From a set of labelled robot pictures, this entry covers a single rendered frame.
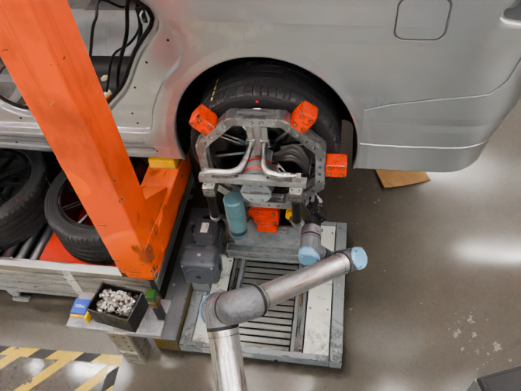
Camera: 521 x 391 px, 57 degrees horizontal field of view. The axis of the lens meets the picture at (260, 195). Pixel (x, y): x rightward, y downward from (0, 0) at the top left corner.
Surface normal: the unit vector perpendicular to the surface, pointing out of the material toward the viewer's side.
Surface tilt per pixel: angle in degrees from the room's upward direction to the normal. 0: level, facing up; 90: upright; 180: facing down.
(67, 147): 90
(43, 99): 90
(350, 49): 90
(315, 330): 0
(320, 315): 0
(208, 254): 0
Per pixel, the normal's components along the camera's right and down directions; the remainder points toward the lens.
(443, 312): -0.07, -0.65
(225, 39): -0.14, 0.76
